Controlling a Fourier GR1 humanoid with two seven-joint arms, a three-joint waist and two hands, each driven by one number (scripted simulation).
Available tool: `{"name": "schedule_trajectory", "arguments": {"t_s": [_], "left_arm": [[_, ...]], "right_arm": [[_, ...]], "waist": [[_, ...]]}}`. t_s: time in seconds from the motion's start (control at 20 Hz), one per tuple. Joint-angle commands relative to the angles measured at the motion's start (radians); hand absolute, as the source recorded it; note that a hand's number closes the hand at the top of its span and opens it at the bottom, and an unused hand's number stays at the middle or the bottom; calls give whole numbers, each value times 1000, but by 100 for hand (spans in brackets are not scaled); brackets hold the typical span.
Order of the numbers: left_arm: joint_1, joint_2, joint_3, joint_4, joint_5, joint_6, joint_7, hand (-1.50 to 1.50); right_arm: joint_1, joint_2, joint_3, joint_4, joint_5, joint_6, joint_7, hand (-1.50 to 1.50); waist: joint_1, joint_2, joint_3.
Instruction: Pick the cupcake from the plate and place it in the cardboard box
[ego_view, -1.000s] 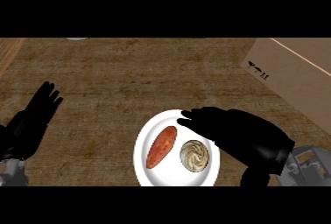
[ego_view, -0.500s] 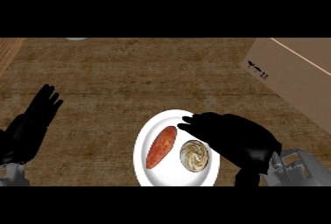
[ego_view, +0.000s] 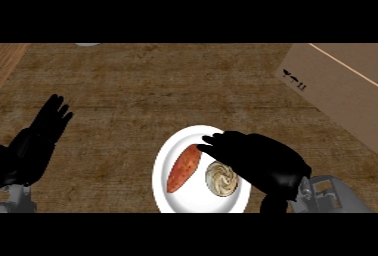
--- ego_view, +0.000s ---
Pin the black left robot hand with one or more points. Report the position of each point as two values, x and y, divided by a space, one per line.
37 143

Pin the pale grey round object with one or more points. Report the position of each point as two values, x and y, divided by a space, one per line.
88 44

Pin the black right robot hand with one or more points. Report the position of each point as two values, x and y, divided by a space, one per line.
260 160

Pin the brown cardboard box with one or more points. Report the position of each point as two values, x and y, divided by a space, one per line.
334 90

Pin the cream frosted cupcake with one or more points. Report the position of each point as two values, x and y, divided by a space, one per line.
221 179

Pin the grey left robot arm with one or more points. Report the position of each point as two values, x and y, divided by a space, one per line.
17 199

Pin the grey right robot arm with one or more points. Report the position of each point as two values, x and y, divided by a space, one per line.
327 196

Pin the orange sweet potato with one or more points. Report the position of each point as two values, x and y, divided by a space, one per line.
184 168

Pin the light wooden panel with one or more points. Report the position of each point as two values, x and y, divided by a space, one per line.
9 60

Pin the white oval plate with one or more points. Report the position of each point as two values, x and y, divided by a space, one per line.
190 196

